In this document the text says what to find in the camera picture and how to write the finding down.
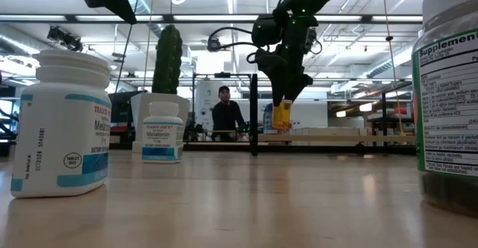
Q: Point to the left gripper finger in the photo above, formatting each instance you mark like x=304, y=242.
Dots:
x=121, y=9

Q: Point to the amber pill vial white cap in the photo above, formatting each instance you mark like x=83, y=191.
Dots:
x=282, y=115

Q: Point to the blue bottle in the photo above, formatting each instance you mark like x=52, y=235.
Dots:
x=268, y=119

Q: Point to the white melatonin bottle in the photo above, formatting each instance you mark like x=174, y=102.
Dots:
x=162, y=136
x=56, y=128

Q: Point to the green-label supplement jar white lid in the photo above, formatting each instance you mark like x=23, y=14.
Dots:
x=448, y=102

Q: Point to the wooden shelf board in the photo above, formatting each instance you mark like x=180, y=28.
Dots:
x=373, y=138

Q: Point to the person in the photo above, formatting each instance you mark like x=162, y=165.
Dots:
x=226, y=117

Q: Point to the green cactus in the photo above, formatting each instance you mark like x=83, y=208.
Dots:
x=167, y=61

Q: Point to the white cylindrical tank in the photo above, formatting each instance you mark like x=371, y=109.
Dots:
x=204, y=95

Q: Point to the black monitor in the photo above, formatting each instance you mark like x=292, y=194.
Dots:
x=121, y=108

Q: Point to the white planter pot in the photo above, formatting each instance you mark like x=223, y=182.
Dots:
x=140, y=117

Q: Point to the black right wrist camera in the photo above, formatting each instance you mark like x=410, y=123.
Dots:
x=266, y=29

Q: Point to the long black ceiling camera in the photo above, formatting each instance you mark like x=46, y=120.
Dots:
x=65, y=39

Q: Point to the round black ceiling camera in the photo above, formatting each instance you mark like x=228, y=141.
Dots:
x=213, y=45

